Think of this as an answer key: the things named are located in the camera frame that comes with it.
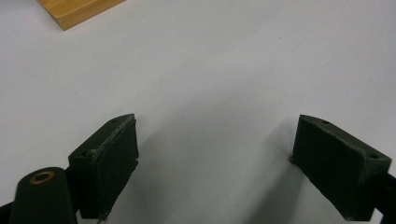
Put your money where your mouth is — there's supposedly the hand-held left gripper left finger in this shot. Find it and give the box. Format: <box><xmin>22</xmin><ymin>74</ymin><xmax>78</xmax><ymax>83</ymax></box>
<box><xmin>67</xmin><ymin>113</ymin><xmax>140</xmax><ymax>220</ymax></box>

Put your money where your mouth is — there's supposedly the wooden block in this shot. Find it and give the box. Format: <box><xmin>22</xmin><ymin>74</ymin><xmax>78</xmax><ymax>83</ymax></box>
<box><xmin>36</xmin><ymin>0</ymin><xmax>127</xmax><ymax>32</ymax></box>

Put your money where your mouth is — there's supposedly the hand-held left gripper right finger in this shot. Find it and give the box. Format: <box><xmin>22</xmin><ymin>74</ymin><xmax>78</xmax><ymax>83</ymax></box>
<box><xmin>289</xmin><ymin>114</ymin><xmax>392</xmax><ymax>222</ymax></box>

